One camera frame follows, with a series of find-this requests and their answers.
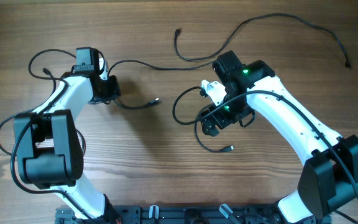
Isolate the black cable bundle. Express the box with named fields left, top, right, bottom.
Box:
left=107, top=58, right=234, bottom=154

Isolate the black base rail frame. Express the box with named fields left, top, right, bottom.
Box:
left=54, top=203, right=332, bottom=224

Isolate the left camera cable black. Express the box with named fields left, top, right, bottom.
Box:
left=9, top=49, right=99, bottom=224

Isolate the separated thin black cable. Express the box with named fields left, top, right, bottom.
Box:
left=173, top=12, right=352, bottom=68

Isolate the right camera cable black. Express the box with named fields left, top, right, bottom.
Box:
left=172, top=86, right=358, bottom=223

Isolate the camera cable black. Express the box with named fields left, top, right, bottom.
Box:
left=172, top=86, right=358, bottom=223
left=9, top=49, right=99, bottom=224

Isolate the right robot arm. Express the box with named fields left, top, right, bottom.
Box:
left=199, top=51, right=358, bottom=223

